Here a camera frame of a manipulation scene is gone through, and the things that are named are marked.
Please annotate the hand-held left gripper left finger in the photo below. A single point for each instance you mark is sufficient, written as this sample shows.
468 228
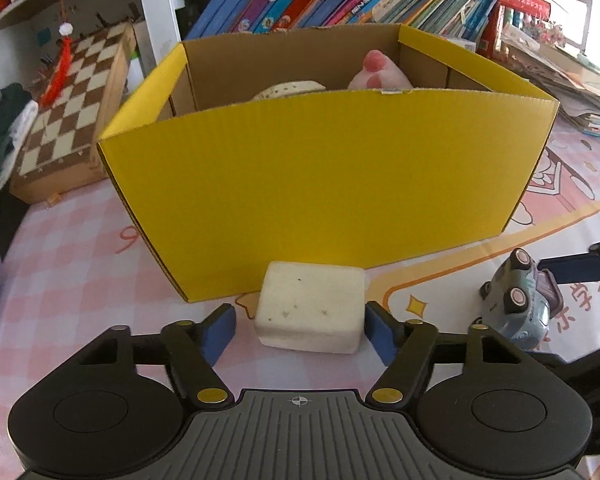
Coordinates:
220 332

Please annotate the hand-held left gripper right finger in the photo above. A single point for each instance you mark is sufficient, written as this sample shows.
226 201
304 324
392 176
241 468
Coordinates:
380 335

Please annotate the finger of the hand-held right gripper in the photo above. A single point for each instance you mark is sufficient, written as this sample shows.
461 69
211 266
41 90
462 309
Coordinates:
575 267
595 400

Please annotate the grey toy car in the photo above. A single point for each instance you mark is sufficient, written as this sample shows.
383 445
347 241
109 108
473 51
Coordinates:
515 305

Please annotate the white foam block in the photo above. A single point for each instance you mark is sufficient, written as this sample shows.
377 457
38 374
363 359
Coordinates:
310 305

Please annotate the yellow cardboard box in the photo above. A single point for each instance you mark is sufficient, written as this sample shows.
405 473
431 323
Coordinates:
330 175

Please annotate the white wristwatch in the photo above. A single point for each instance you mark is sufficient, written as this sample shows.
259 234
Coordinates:
290 90

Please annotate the pink plush pig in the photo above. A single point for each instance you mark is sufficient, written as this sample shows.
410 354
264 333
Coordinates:
380 72

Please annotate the pink checked desktop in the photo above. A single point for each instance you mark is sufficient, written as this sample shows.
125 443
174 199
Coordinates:
80 270

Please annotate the stack of papers and booklets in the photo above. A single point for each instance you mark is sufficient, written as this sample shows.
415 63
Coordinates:
570 85

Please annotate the red book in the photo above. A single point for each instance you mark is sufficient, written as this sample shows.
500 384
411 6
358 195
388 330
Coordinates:
515 10

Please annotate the wooden chess board box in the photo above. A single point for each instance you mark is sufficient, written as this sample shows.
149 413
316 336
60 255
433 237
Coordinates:
75 110

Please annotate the white cloth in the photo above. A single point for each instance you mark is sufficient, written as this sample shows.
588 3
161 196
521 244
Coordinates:
26 125

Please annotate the red tassel ornament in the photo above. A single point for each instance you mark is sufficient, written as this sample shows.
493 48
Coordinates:
55 70

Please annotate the white shelf post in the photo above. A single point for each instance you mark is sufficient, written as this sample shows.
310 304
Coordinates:
155 15

